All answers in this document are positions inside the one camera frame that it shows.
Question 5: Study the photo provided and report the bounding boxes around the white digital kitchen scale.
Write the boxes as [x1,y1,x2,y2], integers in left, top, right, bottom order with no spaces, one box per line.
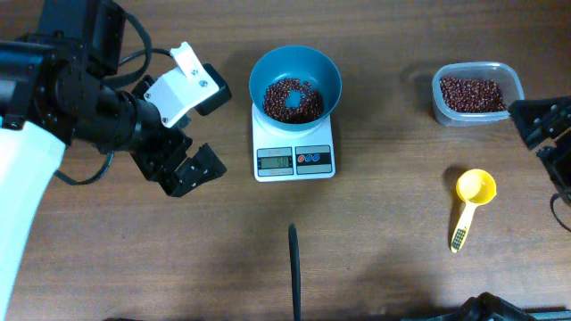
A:
[252,106,335,183]

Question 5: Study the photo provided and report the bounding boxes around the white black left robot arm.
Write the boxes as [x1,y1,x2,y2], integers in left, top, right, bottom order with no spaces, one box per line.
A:
[1,0,232,309]

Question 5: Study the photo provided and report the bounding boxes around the red beans in bowl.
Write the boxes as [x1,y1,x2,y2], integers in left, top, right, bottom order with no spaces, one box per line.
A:
[262,78,325,124]

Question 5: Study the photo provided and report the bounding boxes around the black vertical antenna rod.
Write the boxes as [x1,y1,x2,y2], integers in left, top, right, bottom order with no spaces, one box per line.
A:
[288,224,302,321]

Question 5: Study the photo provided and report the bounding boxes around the teal blue bowl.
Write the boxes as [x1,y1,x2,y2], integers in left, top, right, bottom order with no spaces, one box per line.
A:
[249,45,343,132]

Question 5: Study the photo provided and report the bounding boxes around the clear plastic container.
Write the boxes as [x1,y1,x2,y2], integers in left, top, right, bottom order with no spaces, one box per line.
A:
[432,62,525,127]

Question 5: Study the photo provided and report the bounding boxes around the yellow plastic measuring scoop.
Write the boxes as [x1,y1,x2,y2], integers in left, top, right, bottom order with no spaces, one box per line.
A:
[450,169,497,253]

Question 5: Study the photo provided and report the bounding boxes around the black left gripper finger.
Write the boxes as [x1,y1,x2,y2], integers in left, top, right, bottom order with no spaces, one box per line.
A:
[169,144,227,197]
[194,63,232,116]

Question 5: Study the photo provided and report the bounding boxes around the black device at bottom edge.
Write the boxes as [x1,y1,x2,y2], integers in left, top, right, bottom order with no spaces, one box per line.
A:
[401,292,570,321]

